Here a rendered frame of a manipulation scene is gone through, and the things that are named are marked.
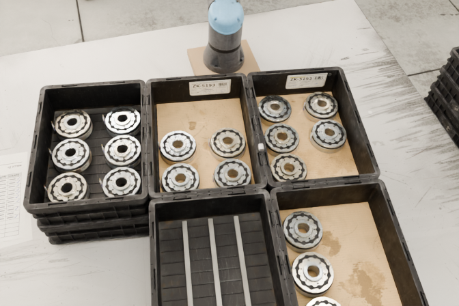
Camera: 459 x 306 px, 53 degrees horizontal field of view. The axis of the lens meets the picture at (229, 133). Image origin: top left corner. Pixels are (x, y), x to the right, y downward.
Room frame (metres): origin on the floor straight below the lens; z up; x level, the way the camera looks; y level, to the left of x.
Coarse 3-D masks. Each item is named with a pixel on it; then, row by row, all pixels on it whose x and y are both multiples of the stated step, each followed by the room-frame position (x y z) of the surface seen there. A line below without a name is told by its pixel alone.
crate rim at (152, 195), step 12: (240, 72) 0.97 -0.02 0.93; (252, 108) 0.84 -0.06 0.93; (252, 120) 0.81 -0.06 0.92; (252, 132) 0.76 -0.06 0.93; (264, 168) 0.64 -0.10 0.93; (264, 180) 0.60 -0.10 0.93; (168, 192) 0.55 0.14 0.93; (180, 192) 0.56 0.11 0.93; (192, 192) 0.56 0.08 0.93; (204, 192) 0.56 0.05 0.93; (216, 192) 0.56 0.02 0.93
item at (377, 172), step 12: (252, 72) 0.98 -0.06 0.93; (264, 72) 0.98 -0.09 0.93; (276, 72) 0.98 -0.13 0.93; (288, 72) 0.99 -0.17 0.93; (300, 72) 0.99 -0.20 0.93; (252, 84) 0.93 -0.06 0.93; (252, 96) 0.88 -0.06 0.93; (348, 96) 0.91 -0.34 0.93; (360, 120) 0.82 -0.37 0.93; (360, 132) 0.78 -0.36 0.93; (264, 144) 0.72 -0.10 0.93; (264, 156) 0.68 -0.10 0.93; (372, 156) 0.70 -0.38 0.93; (300, 180) 0.61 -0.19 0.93; (312, 180) 0.61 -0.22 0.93; (324, 180) 0.62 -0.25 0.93; (336, 180) 0.62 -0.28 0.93; (348, 180) 0.62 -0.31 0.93
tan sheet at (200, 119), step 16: (160, 112) 0.88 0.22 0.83; (176, 112) 0.89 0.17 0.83; (192, 112) 0.89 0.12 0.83; (208, 112) 0.89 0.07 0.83; (224, 112) 0.90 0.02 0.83; (240, 112) 0.90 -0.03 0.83; (160, 128) 0.82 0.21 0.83; (176, 128) 0.82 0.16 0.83; (192, 128) 0.83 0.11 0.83; (208, 128) 0.83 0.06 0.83; (240, 128) 0.84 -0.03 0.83; (160, 160) 0.71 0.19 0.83; (208, 160) 0.72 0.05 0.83; (240, 160) 0.73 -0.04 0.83; (160, 176) 0.66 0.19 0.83; (208, 176) 0.67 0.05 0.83
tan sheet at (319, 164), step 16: (288, 96) 0.98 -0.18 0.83; (304, 96) 0.98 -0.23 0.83; (304, 128) 0.85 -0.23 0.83; (304, 144) 0.80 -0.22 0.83; (272, 160) 0.73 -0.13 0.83; (304, 160) 0.74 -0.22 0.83; (320, 160) 0.74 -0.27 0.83; (336, 160) 0.75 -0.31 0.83; (352, 160) 0.75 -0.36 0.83; (320, 176) 0.69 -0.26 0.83; (336, 176) 0.69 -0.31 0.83
